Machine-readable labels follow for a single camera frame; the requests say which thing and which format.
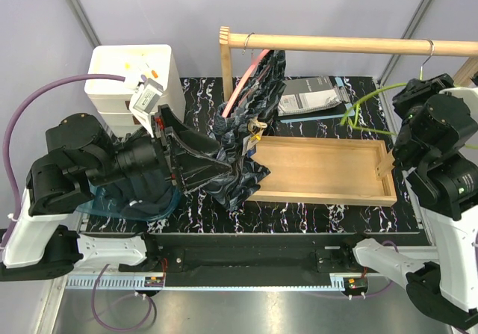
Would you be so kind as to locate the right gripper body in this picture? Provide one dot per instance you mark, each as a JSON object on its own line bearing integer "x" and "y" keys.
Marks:
{"x": 410, "y": 100}

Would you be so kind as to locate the wooden clothes rack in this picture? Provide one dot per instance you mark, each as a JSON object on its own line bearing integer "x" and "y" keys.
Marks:
{"x": 229, "y": 41}

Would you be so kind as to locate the wooden tray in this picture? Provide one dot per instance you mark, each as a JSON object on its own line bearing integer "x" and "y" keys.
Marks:
{"x": 327, "y": 171}

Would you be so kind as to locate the grey spiral notebook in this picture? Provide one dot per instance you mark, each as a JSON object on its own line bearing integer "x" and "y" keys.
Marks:
{"x": 306, "y": 95}

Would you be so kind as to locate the blue clipboard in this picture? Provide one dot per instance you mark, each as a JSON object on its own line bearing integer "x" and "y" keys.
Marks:
{"x": 336, "y": 112}

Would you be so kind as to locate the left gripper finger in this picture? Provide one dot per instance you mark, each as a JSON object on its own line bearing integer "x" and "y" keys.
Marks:
{"x": 194, "y": 139}
{"x": 193, "y": 170}

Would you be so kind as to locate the teal plastic bin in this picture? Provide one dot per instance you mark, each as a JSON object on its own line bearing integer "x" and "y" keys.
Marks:
{"x": 109, "y": 202}

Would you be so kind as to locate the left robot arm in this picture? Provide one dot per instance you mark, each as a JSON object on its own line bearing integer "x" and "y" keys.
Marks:
{"x": 81, "y": 155}

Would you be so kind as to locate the white drawer unit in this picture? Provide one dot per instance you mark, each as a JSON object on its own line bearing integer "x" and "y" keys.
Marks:
{"x": 111, "y": 98}

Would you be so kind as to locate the dark navy shorts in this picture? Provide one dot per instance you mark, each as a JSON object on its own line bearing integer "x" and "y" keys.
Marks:
{"x": 149, "y": 186}

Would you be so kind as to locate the patterned dark grey shorts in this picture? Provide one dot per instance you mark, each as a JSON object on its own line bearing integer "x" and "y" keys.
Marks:
{"x": 258, "y": 99}

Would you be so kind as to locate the lime green hanger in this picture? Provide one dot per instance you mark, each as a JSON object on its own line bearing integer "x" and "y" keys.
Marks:
{"x": 351, "y": 116}

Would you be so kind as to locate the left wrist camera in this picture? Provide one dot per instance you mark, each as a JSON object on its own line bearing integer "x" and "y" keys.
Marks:
{"x": 143, "y": 101}

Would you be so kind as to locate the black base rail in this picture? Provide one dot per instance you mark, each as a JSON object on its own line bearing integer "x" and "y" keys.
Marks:
{"x": 246, "y": 267}

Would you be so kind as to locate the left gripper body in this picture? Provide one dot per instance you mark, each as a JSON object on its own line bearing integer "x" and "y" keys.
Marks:
{"x": 149, "y": 154}

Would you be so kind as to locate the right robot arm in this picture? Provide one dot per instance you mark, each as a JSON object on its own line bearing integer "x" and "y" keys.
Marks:
{"x": 438, "y": 118}

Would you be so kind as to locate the shorts price tag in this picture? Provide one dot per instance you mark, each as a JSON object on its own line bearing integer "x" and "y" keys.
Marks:
{"x": 255, "y": 130}

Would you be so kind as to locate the pink hanger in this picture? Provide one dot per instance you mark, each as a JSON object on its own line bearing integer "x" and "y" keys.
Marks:
{"x": 242, "y": 82}

